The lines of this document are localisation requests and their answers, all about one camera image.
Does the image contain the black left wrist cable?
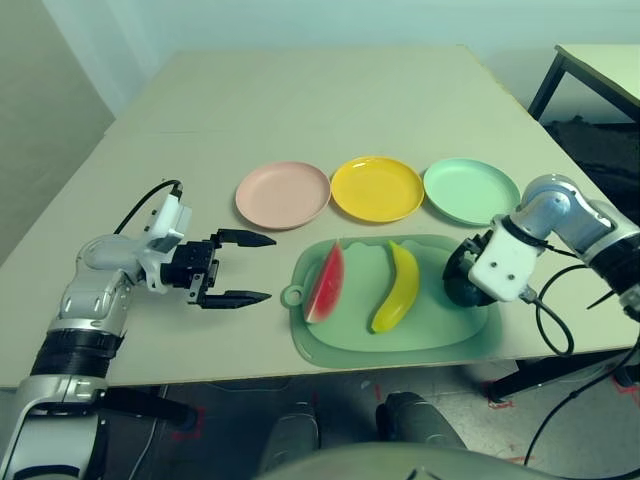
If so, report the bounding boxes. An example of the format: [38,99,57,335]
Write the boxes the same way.
[113,178,184,235]

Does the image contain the grey robot left knee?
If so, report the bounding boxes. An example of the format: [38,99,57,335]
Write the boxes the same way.
[259,402,321,466]

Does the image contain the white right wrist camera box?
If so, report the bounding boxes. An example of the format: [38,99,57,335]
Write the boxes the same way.
[468,213,546,303]

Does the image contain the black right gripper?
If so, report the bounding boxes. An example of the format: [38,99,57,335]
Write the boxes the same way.
[442,233,494,297]

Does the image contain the toy watermelon slice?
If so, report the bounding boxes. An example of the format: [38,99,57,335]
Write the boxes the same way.
[303,239,346,325]

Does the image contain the yellow toy banana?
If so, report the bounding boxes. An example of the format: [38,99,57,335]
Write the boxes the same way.
[370,239,420,335]

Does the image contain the yellow plastic plate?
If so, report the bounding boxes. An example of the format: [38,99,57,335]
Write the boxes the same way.
[330,155,425,224]

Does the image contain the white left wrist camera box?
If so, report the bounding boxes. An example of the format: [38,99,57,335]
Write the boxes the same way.
[132,193,194,294]

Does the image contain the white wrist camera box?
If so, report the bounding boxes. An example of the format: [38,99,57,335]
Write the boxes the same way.
[132,193,194,294]
[468,213,546,303]

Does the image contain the green cutting board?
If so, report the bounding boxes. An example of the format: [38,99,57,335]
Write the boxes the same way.
[281,233,504,370]

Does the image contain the pink plastic plate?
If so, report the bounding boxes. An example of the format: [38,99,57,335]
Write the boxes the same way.
[235,160,332,231]

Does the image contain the grey robot knee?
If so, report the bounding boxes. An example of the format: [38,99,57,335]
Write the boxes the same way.
[375,391,466,449]
[259,402,321,466]

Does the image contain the dark green toy avocado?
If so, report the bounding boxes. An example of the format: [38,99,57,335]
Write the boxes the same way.
[444,277,497,308]

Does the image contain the grey robot torso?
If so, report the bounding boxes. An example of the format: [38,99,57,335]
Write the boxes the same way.
[254,442,541,480]

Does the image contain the mint green plastic plate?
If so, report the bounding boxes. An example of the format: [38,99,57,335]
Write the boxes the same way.
[422,157,521,227]

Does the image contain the grey robot right knee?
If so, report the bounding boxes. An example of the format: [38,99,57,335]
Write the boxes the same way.
[375,391,466,449]

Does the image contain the black table foot bar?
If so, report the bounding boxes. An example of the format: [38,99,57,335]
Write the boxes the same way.
[487,344,631,406]
[97,387,199,431]

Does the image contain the black bag under side table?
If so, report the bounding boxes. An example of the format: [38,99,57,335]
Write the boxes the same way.
[542,115,640,211]

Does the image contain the black-framed side table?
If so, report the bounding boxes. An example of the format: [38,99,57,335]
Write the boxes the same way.
[528,43,640,121]

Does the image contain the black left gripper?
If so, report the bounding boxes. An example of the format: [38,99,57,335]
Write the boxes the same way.
[159,228,278,312]

